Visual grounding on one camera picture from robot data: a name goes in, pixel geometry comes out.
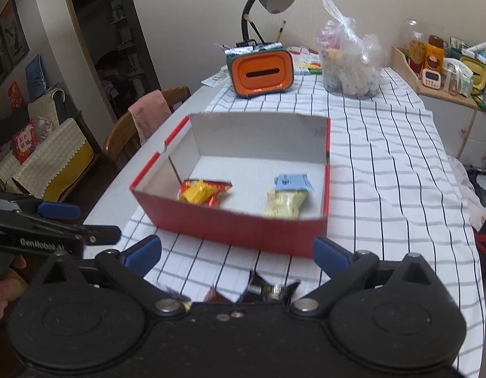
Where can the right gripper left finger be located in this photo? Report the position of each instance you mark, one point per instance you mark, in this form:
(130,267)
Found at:
(85,314)

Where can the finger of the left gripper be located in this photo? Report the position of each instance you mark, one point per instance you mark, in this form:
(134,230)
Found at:
(99,234)
(31,205)

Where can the pink towel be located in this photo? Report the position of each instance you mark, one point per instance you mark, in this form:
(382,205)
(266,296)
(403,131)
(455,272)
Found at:
(149,113)

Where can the wooden chair left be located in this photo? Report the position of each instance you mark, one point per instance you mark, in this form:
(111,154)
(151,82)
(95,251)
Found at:
(123,141)

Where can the light blue snack packet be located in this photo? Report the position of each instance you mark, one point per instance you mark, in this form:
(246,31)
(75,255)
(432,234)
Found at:
(292,182)

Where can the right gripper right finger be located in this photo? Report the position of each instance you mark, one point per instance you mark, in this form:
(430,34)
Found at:
(384,314)

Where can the person's left hand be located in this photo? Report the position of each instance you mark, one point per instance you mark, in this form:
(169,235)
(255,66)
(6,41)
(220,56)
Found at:
(13,285)

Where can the red cardboard box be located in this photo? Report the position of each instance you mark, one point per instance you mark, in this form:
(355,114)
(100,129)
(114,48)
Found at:
(249,150)

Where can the black gold snack packet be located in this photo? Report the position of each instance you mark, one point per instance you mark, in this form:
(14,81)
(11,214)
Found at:
(258,290)

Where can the orange bottle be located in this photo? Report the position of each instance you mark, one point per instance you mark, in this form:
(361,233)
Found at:
(434,53)

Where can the green orange tissue box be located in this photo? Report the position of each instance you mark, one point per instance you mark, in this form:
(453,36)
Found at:
(260,70)

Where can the pale yellow snack packet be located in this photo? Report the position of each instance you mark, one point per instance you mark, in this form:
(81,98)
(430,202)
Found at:
(284,204)

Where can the white kitchen timer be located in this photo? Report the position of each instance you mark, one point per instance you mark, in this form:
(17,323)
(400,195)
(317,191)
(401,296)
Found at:
(431,79)

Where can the white side cabinet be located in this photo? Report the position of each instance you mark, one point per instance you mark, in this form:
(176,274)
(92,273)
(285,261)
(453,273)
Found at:
(461,124)

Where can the red orange snack packet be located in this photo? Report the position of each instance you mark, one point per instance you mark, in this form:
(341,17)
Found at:
(222,188)

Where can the clear plastic bag of snacks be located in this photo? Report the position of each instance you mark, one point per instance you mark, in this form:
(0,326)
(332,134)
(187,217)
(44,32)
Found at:
(351,65)

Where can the dark bookshelf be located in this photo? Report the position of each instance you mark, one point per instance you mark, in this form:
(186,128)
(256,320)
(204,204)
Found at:
(112,34)

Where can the yellow sofa with cover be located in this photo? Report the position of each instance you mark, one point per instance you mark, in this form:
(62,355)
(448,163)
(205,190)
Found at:
(55,165)

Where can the paper packet on table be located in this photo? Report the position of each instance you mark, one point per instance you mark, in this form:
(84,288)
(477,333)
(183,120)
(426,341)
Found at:
(218,78)

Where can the white grid tablecloth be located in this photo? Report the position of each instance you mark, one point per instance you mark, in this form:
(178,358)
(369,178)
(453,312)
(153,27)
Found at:
(392,190)

